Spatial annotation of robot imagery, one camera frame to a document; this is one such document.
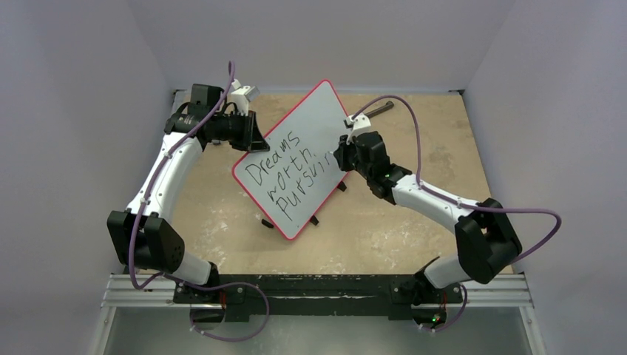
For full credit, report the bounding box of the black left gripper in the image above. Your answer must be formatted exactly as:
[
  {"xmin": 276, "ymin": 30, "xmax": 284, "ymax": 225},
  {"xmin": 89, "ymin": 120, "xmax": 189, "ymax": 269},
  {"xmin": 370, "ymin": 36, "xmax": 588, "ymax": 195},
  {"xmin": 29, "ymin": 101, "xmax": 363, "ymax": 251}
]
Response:
[{"xmin": 211, "ymin": 109, "xmax": 269, "ymax": 152}]

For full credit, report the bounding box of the pink framed whiteboard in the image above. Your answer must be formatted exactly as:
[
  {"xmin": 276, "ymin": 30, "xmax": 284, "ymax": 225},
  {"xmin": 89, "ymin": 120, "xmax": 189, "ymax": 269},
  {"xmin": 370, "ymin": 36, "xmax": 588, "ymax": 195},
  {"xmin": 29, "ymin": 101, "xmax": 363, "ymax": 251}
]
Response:
[{"xmin": 231, "ymin": 80, "xmax": 348, "ymax": 240}]

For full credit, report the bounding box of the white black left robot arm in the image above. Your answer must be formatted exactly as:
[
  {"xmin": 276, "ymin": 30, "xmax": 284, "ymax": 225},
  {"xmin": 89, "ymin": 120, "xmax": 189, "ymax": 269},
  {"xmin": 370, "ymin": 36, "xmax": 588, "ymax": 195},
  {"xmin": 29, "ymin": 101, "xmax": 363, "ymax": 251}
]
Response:
[{"xmin": 106, "ymin": 81, "xmax": 269, "ymax": 302}]

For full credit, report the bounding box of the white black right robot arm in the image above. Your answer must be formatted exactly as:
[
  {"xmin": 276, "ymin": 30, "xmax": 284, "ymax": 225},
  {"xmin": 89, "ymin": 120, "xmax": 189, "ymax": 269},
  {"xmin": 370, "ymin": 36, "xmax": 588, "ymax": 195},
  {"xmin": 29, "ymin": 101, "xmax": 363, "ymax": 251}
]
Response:
[{"xmin": 333, "ymin": 132, "xmax": 522, "ymax": 301}]

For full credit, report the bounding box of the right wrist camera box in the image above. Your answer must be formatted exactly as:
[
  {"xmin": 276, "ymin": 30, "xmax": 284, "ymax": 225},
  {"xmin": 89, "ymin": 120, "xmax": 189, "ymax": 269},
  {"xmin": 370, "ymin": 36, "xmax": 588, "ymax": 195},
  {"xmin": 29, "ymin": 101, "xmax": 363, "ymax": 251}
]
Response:
[{"xmin": 344, "ymin": 113, "xmax": 372, "ymax": 144}]

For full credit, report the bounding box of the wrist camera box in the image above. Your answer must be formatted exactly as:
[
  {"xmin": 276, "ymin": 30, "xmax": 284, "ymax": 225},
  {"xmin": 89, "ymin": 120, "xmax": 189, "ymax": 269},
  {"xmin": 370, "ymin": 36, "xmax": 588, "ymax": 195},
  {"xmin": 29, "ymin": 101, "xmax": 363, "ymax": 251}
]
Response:
[
  {"xmin": 230, "ymin": 79, "xmax": 260, "ymax": 115},
  {"xmin": 344, "ymin": 113, "xmax": 372, "ymax": 144}
]

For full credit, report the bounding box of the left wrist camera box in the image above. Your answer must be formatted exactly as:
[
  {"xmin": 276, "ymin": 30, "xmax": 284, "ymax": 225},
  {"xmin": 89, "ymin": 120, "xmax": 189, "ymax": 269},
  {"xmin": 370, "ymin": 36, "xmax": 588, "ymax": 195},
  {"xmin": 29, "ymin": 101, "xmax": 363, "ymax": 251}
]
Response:
[{"xmin": 230, "ymin": 79, "xmax": 260, "ymax": 115}]

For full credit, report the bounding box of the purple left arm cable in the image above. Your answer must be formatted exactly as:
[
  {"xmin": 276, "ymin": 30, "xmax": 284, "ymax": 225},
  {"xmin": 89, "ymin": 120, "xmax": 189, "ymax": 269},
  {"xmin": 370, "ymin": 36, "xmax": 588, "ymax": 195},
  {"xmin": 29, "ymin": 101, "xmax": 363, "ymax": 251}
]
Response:
[{"xmin": 128, "ymin": 61, "xmax": 236, "ymax": 291}]

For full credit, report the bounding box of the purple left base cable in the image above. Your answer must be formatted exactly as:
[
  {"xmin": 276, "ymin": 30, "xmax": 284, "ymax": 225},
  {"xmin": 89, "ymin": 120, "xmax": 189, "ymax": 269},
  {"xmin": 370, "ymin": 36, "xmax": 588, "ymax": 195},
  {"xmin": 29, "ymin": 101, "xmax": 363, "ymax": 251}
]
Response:
[{"xmin": 189, "ymin": 281, "xmax": 271, "ymax": 343}]

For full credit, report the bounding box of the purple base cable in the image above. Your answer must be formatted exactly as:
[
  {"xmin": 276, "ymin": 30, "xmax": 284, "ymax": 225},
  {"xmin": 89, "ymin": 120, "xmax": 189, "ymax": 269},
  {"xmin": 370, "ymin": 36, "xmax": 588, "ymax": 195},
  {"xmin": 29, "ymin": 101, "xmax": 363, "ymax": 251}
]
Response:
[
  {"xmin": 189, "ymin": 281, "xmax": 271, "ymax": 343},
  {"xmin": 417, "ymin": 285, "xmax": 469, "ymax": 334}
]

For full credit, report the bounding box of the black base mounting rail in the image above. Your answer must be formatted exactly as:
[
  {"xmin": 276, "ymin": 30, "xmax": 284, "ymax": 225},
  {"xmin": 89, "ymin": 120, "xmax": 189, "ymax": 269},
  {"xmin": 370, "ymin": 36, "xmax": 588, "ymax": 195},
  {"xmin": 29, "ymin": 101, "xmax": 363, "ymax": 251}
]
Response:
[{"xmin": 174, "ymin": 267, "xmax": 463, "ymax": 322}]

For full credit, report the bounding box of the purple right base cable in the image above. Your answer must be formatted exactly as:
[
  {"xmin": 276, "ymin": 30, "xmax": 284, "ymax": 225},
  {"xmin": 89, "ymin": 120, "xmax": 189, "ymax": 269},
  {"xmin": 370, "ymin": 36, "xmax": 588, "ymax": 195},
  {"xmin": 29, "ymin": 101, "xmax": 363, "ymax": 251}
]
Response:
[{"xmin": 417, "ymin": 285, "xmax": 469, "ymax": 334}]

